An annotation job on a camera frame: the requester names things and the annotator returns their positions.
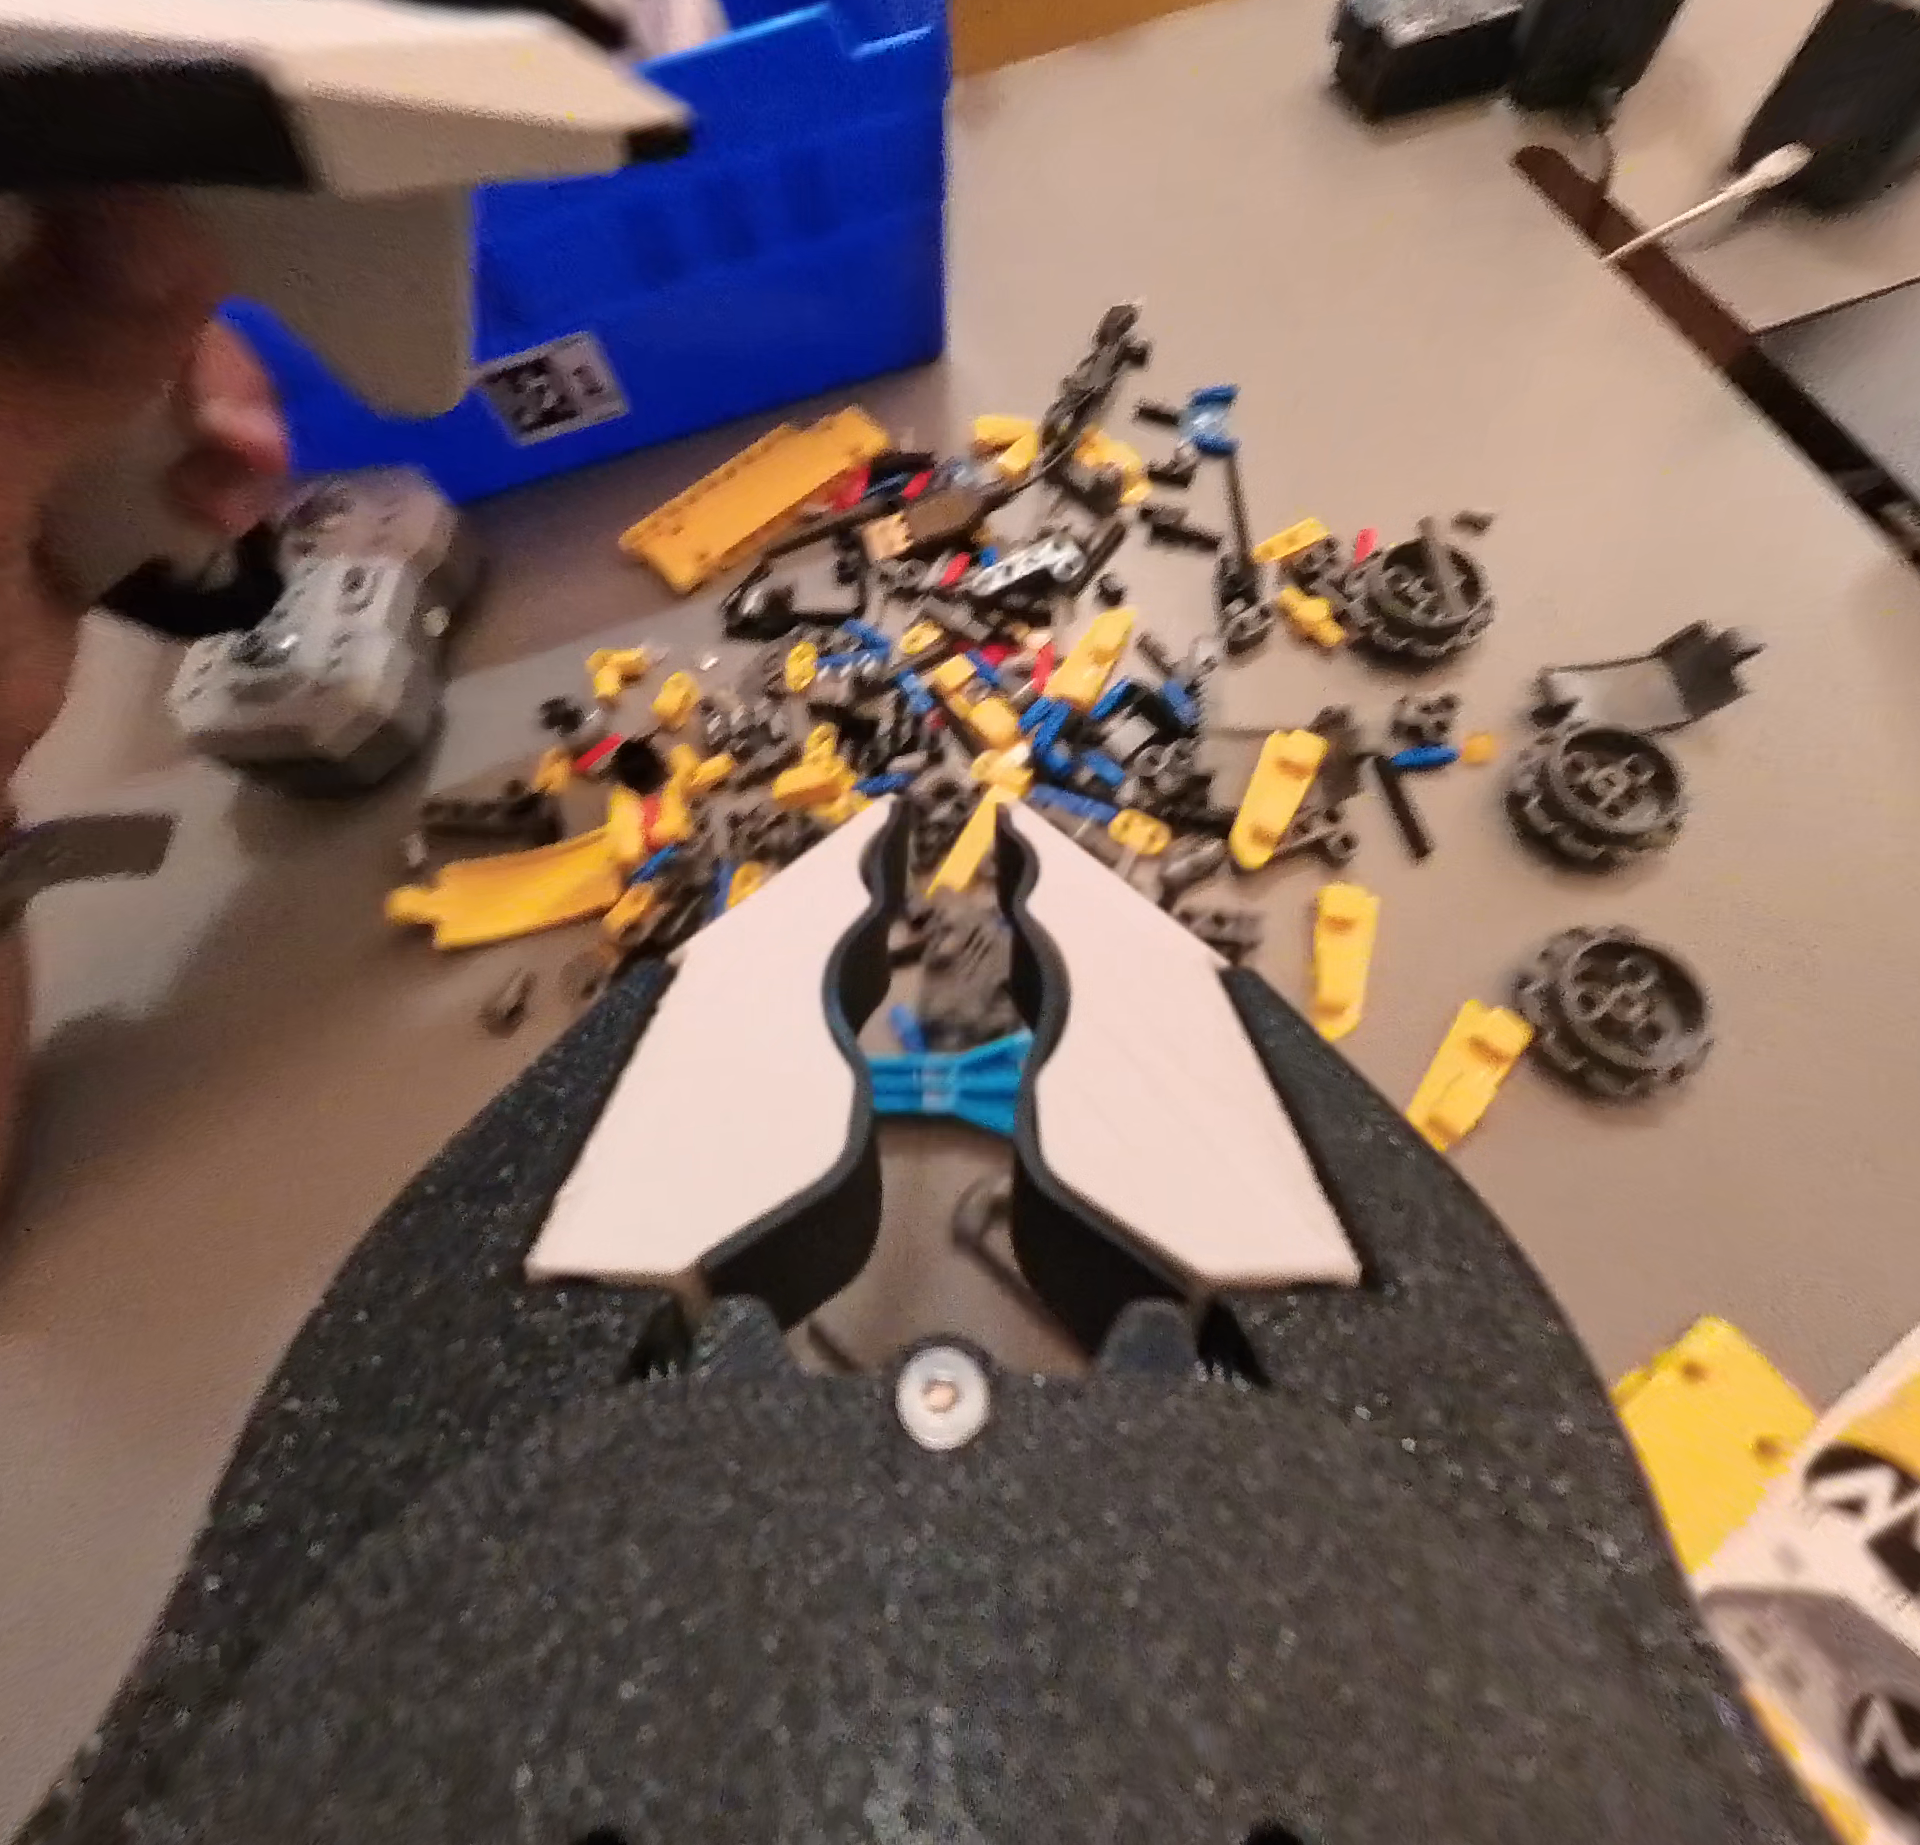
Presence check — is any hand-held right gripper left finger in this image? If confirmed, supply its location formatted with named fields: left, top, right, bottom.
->
left=524, top=799, right=909, bottom=1322

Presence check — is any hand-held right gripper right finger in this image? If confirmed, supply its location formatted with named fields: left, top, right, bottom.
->
left=995, top=803, right=1368, bottom=1351

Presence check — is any pile of toy building parts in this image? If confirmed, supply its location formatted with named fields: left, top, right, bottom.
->
left=382, top=300, right=1539, bottom=1158

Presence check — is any person's left forearm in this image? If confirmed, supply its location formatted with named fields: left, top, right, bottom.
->
left=0, top=916, right=39, bottom=1223

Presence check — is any person's left hand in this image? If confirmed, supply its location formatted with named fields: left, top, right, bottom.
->
left=0, top=200, right=289, bottom=791

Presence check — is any cyan plastic separator tool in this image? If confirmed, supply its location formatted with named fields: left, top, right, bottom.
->
left=868, top=1033, right=1040, bottom=1136

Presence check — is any blue plastic bin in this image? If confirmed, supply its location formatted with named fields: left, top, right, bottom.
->
left=217, top=0, right=965, bottom=503

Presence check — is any dark grey sprocket wheel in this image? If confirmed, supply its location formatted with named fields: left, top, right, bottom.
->
left=1513, top=929, right=1714, bottom=1100
left=1505, top=727, right=1693, bottom=872
left=1340, top=525, right=1498, bottom=664

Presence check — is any grey toy motor block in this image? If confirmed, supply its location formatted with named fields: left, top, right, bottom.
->
left=168, top=467, right=484, bottom=794

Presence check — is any yellow box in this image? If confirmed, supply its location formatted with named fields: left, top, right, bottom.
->
left=947, top=0, right=1294, bottom=78

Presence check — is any dark grey hinged panel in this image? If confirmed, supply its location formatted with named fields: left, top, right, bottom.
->
left=1531, top=620, right=1769, bottom=739

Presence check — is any printed instruction booklet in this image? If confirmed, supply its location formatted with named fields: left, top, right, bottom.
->
left=1693, top=1326, right=1920, bottom=1845

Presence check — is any black camera battery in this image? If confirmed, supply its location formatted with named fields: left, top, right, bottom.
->
left=1333, top=0, right=1523, bottom=122

